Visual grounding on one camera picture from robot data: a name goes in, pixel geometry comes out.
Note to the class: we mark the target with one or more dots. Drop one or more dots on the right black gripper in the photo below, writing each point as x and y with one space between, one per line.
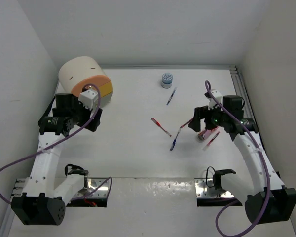
201 112

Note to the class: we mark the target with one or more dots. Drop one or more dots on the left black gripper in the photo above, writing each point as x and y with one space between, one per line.
76 104

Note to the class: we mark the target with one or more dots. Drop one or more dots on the pink glue stick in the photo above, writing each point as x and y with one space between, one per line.
204 134

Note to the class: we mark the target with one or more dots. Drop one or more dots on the yellow drawer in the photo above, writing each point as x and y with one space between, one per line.
106 89

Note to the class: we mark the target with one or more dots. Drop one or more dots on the blue white round jar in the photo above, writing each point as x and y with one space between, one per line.
166 80

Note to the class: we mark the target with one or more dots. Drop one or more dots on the cream drawer cabinet shell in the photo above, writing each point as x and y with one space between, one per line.
76 70

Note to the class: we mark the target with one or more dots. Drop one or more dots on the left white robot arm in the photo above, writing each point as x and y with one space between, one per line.
41 202

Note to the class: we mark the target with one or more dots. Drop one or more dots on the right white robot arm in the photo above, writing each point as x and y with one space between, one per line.
266 196

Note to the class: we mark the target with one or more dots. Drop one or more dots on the red pen under gripper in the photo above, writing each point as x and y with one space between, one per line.
182 126

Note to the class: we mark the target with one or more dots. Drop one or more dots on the red pen right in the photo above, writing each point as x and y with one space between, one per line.
211 141

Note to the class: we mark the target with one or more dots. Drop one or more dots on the blue pen near jar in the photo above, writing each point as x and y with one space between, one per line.
171 96

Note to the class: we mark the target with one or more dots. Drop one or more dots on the blue pen centre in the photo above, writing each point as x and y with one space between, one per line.
174 141

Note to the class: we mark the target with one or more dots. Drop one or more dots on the red pen centre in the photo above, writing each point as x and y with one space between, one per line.
158 124

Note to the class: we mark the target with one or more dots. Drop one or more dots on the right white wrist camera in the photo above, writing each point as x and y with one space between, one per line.
215 98

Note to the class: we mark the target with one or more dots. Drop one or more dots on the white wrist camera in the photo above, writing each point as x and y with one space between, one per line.
215 98
89 99

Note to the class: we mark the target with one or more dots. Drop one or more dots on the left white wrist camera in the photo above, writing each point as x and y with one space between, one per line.
89 99

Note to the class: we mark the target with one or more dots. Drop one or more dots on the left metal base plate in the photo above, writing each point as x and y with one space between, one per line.
95 194

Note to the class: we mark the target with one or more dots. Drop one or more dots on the metal base plate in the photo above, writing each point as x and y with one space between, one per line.
95 194
208 196

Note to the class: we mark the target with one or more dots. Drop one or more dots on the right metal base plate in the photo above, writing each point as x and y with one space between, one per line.
208 196

